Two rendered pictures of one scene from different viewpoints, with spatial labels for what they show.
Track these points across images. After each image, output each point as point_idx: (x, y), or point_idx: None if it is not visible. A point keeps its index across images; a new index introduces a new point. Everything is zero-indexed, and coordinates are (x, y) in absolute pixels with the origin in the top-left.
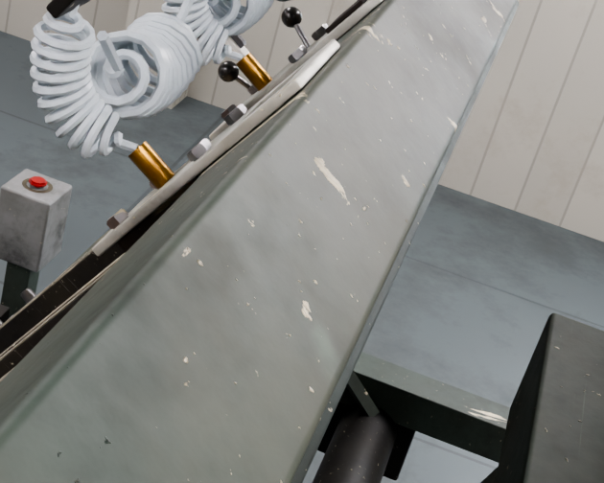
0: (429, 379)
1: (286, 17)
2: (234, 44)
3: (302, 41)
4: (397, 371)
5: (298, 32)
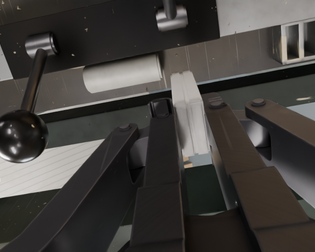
0: (259, 73)
1: (9, 115)
2: (173, 94)
3: (35, 79)
4: (278, 69)
5: (26, 96)
